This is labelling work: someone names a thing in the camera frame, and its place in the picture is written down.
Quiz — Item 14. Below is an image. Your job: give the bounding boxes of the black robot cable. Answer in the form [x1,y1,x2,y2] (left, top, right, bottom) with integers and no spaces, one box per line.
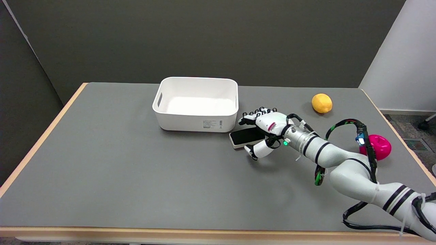
[286,113,436,236]

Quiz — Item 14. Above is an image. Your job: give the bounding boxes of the yellow lemon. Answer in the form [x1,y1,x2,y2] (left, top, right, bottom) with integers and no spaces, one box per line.
[312,93,333,114]

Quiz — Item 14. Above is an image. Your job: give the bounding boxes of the black chair caster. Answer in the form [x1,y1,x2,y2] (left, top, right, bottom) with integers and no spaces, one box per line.
[418,114,436,131]

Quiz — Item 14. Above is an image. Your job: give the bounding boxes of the red apple toy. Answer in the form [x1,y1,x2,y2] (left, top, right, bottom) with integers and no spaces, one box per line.
[359,134,392,161]

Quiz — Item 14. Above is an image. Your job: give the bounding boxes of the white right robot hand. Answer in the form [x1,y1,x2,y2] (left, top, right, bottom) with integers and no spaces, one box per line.
[238,107,295,161]

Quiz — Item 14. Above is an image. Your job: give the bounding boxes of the white plastic storage bin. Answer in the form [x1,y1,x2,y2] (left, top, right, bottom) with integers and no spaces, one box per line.
[152,77,239,133]

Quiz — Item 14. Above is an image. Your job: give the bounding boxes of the black white blackboard eraser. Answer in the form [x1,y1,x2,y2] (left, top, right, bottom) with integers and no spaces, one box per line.
[229,127,266,149]

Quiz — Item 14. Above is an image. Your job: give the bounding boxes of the floor vent grille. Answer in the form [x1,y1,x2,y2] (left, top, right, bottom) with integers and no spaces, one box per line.
[403,138,430,152]

